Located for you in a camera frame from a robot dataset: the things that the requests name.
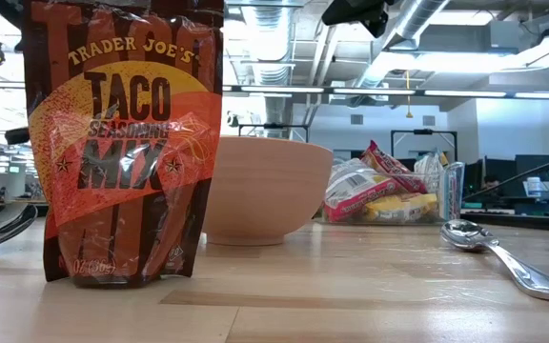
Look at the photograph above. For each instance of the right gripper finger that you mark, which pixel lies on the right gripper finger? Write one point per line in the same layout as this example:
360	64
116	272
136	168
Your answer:
346	12

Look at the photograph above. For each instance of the dark red ramen packet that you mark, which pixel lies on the dark red ramen packet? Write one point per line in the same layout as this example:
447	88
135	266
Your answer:
389	167

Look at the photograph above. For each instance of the yellow striped food packet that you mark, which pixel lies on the yellow striped food packet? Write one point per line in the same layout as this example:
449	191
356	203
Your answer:
400	207

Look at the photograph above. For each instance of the silver metal spoon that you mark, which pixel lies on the silver metal spoon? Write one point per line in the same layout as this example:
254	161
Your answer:
470	236

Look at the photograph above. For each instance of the ceiling light strip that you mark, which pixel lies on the ceiling light strip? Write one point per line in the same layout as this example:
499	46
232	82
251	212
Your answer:
279	89

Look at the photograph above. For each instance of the yellow hanging pendant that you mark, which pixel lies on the yellow hanging pendant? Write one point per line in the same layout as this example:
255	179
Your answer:
408	115

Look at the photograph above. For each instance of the black computer monitors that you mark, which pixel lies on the black computer monitors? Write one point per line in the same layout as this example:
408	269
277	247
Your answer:
498	169

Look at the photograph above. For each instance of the peach ceramic bowl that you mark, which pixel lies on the peach ceramic bowl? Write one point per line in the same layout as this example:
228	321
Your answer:
265	190

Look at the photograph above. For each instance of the person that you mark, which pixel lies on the person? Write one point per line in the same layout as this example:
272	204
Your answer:
491	182

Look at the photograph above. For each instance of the clear plastic container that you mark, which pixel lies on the clear plastic container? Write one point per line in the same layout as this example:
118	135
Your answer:
451	209

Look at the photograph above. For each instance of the white plastic bottle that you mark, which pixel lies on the white plastic bottle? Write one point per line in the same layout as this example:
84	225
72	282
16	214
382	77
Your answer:
534	187

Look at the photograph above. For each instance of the silver ventilation duct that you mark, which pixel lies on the silver ventilation duct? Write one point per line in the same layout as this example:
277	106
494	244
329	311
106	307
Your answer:
412	19
270	28

